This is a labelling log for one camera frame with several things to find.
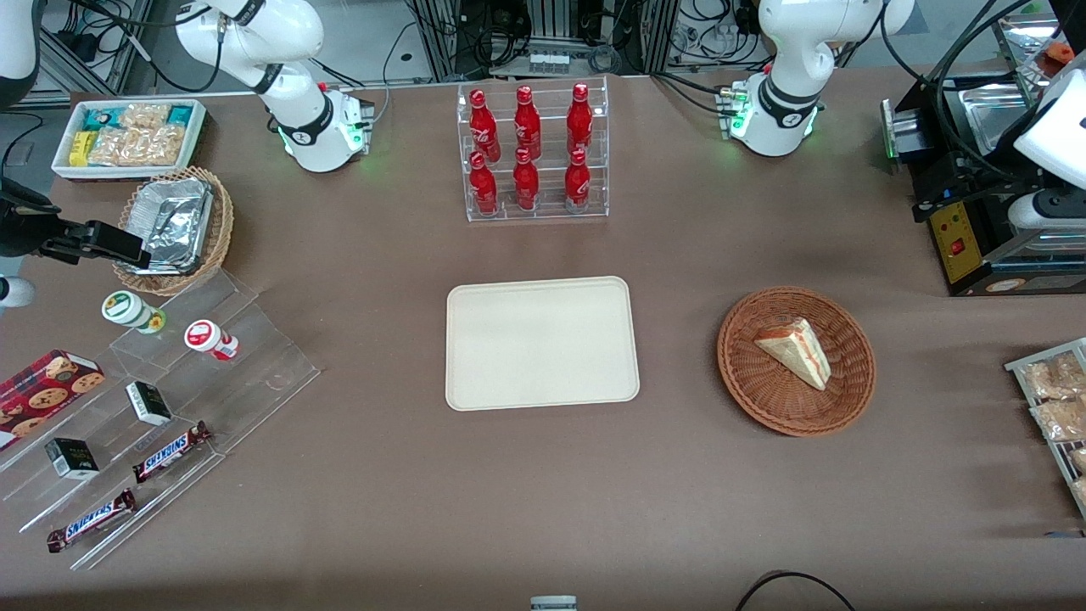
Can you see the beige plastic tray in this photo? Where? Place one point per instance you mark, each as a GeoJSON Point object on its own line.
{"type": "Point", "coordinates": [543, 344]}

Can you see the round brown wicker basket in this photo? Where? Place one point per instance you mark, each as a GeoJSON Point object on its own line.
{"type": "Point", "coordinates": [764, 390]}

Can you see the white snack bin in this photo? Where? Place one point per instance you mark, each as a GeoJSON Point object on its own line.
{"type": "Point", "coordinates": [64, 165]}

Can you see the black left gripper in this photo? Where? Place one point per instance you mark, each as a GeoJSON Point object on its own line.
{"type": "Point", "coordinates": [999, 158]}

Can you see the clear acrylic bottle rack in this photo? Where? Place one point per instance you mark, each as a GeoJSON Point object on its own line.
{"type": "Point", "coordinates": [551, 174]}

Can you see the brown Snickers bar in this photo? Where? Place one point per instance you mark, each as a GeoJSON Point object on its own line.
{"type": "Point", "coordinates": [170, 452]}
{"type": "Point", "coordinates": [92, 520]}

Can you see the silver foil tray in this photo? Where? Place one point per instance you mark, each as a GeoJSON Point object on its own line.
{"type": "Point", "coordinates": [174, 225]}

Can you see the teal snack pack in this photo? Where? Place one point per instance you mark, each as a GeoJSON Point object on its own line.
{"type": "Point", "coordinates": [100, 119]}

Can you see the clear acrylic stepped display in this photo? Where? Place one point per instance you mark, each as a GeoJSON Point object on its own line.
{"type": "Point", "coordinates": [254, 365]}

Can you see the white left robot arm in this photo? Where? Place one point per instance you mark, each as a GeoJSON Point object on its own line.
{"type": "Point", "coordinates": [785, 89]}

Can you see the orange fried food skewer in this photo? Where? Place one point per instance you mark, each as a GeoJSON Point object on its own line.
{"type": "Point", "coordinates": [1059, 53]}

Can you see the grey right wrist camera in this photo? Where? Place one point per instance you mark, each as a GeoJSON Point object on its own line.
{"type": "Point", "coordinates": [13, 292]}

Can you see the clear bagged snack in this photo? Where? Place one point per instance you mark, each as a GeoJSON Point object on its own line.
{"type": "Point", "coordinates": [1052, 378]}
{"type": "Point", "coordinates": [1060, 419]}

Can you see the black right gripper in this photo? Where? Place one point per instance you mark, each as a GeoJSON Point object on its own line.
{"type": "Point", "coordinates": [19, 226]}

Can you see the green lid yogurt cup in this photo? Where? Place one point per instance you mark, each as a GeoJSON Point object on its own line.
{"type": "Point", "coordinates": [125, 308]}

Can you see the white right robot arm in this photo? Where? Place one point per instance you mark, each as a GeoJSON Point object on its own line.
{"type": "Point", "coordinates": [301, 127]}

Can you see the tan wicker basket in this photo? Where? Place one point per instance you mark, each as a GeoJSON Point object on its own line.
{"type": "Point", "coordinates": [222, 229]}

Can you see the white power strip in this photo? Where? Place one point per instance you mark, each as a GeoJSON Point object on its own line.
{"type": "Point", "coordinates": [547, 62]}

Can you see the red cookie box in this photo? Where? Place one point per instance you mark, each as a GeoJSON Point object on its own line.
{"type": "Point", "coordinates": [47, 392]}

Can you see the yellow snack pack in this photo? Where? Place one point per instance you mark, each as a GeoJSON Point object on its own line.
{"type": "Point", "coordinates": [80, 148]}

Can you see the clear rice cracker bag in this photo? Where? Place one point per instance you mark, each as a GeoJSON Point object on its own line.
{"type": "Point", "coordinates": [136, 147]}
{"type": "Point", "coordinates": [146, 115]}

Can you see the small black box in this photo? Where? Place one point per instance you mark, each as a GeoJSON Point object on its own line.
{"type": "Point", "coordinates": [72, 459]}
{"type": "Point", "coordinates": [149, 403]}

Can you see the triangular sandwich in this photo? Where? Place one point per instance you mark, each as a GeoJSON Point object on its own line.
{"type": "Point", "coordinates": [797, 352]}

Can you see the black food warmer machine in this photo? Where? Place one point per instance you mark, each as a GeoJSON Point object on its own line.
{"type": "Point", "coordinates": [959, 246]}

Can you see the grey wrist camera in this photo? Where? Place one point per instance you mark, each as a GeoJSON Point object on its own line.
{"type": "Point", "coordinates": [1048, 210]}
{"type": "Point", "coordinates": [13, 292]}

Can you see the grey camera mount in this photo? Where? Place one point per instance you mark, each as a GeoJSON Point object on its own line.
{"type": "Point", "coordinates": [553, 603]}

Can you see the red cola bottle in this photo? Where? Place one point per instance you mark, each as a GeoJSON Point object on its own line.
{"type": "Point", "coordinates": [578, 185]}
{"type": "Point", "coordinates": [526, 185]}
{"type": "Point", "coordinates": [484, 127]}
{"type": "Point", "coordinates": [580, 123]}
{"type": "Point", "coordinates": [484, 188]}
{"type": "Point", "coordinates": [528, 126]}

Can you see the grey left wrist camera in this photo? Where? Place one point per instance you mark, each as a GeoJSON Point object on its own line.
{"type": "Point", "coordinates": [1048, 210]}

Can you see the red lid yogurt cup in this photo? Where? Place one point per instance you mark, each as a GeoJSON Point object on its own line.
{"type": "Point", "coordinates": [204, 335]}

